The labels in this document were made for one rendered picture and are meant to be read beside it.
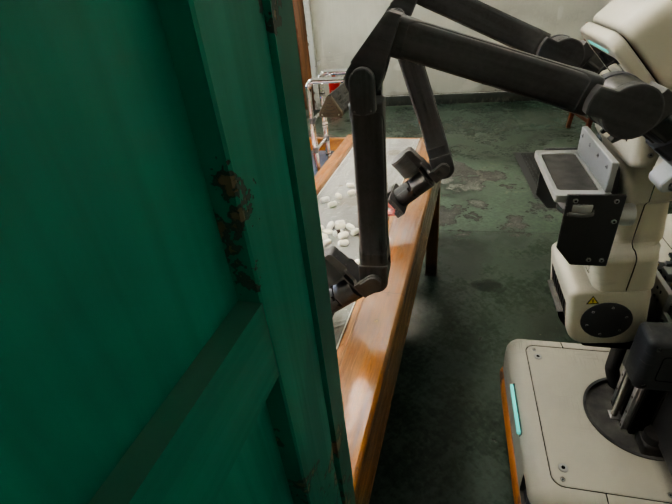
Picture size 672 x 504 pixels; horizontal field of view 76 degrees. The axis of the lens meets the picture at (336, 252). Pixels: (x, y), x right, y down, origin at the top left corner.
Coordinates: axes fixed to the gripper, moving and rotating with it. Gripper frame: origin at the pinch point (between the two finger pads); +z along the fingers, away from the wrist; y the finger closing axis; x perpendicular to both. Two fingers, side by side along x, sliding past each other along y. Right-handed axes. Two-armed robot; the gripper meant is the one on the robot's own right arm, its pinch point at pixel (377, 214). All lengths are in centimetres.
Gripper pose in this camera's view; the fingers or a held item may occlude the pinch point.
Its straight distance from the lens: 131.5
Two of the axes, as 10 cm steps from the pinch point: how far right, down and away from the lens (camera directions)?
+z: -6.6, 4.8, 5.8
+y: -2.9, 5.5, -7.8
